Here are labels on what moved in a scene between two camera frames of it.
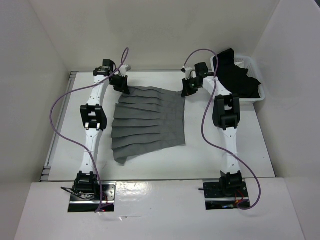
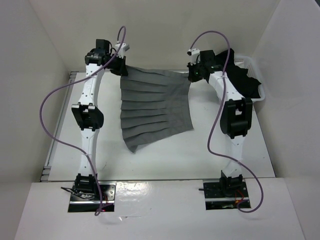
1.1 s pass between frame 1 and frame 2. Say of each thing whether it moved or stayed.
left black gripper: moved
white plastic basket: stayed
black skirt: stayed
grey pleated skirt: moved
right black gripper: moved
